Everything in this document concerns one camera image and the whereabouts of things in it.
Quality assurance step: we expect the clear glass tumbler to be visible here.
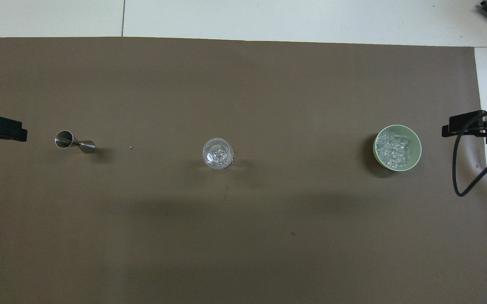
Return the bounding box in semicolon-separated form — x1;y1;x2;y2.
202;137;235;173

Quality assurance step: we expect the light green bowl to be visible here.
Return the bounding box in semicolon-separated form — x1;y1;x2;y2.
373;124;422;173

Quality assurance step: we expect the steel double-ended jigger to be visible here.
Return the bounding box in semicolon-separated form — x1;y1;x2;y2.
54;130;96;154

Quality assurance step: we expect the black cable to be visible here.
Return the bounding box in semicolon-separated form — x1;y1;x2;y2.
452;108;487;198

